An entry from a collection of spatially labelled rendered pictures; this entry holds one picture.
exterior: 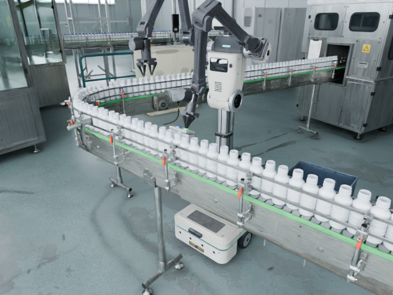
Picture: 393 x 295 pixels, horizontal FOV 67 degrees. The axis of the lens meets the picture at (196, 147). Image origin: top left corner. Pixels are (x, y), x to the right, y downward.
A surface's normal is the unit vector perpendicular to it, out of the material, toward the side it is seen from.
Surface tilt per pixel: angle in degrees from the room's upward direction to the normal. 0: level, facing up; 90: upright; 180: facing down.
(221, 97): 90
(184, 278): 0
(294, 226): 90
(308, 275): 0
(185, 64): 90
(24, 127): 90
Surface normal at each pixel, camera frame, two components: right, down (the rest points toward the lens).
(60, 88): 0.76, 0.25
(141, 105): 0.52, 0.34
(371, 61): -0.85, 0.22
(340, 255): -0.65, 0.32
